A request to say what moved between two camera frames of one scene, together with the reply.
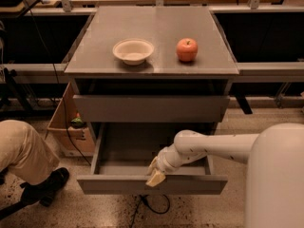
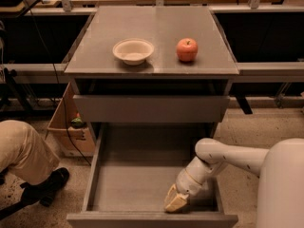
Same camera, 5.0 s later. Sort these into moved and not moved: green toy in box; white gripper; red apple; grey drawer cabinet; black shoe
Moved: white gripper
Not moved: grey drawer cabinet; black shoe; red apple; green toy in box
